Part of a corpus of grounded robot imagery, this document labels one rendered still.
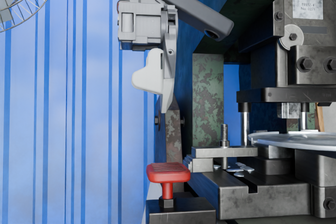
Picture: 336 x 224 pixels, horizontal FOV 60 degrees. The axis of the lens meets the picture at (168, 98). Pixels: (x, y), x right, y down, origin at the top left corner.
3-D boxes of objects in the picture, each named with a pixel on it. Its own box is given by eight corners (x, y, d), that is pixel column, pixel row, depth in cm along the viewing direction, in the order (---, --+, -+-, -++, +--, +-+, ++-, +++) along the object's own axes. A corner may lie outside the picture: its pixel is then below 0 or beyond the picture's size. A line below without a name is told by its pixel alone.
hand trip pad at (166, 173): (193, 227, 40) (193, 170, 40) (149, 230, 39) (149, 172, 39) (182, 209, 46) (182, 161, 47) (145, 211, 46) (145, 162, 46)
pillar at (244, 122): (250, 151, 74) (250, 96, 75) (242, 151, 74) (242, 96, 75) (247, 150, 77) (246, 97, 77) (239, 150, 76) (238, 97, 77)
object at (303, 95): (347, 113, 65) (347, 88, 65) (263, 113, 62) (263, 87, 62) (303, 111, 81) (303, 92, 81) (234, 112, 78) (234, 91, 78)
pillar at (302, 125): (309, 150, 77) (308, 97, 77) (301, 150, 77) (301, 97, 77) (304, 148, 79) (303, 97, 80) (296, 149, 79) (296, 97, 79)
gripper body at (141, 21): (120, 54, 46) (120, -21, 47) (173, 56, 47) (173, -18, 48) (118, 44, 39) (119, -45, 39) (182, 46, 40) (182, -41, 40)
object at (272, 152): (330, 156, 67) (329, 136, 67) (269, 158, 64) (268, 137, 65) (305, 150, 76) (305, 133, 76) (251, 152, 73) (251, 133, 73)
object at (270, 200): (433, 207, 59) (432, 177, 59) (218, 221, 52) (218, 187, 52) (329, 174, 88) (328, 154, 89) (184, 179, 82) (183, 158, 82)
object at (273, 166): (348, 171, 64) (348, 157, 65) (264, 175, 61) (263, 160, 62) (304, 159, 80) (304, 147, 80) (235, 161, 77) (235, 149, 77)
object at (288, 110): (302, 118, 69) (302, 102, 69) (284, 118, 68) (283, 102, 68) (294, 117, 72) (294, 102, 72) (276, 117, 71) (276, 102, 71)
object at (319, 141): (227, 135, 70) (227, 132, 70) (335, 133, 75) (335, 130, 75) (299, 154, 42) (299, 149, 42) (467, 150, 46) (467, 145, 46)
